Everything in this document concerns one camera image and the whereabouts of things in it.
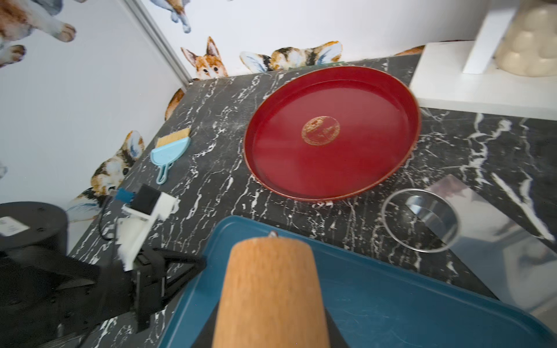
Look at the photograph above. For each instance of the light blue hand brush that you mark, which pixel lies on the light blue hand brush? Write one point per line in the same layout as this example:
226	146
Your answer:
169	149

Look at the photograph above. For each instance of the white egg-shaped holder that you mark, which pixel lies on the white egg-shaped holder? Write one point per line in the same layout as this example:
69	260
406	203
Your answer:
529	45

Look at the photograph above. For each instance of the metal dough scraper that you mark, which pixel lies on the metal dough scraper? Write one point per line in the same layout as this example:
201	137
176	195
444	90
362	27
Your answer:
515	266

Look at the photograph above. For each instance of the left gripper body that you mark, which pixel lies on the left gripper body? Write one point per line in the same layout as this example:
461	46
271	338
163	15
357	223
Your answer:
149	275

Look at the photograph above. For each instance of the white tiered shelf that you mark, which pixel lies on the white tiered shelf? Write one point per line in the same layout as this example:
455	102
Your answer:
463	75

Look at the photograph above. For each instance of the teal plastic tray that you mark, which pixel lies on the teal plastic tray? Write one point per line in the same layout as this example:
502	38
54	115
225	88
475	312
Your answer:
372	303

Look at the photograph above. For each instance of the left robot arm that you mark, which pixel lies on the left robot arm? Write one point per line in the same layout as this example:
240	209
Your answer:
47	296

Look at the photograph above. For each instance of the wooden double roller pin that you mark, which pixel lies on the wooden double roller pin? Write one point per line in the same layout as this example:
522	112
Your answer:
271	297

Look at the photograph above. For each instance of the red round tray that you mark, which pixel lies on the red round tray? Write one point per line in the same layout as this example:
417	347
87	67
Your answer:
332	134

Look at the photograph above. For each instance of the round metal cutter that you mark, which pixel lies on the round metal cutter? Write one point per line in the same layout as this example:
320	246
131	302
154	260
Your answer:
420	220

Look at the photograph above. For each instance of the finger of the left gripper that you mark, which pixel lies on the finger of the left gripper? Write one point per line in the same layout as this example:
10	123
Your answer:
176	284
170	257

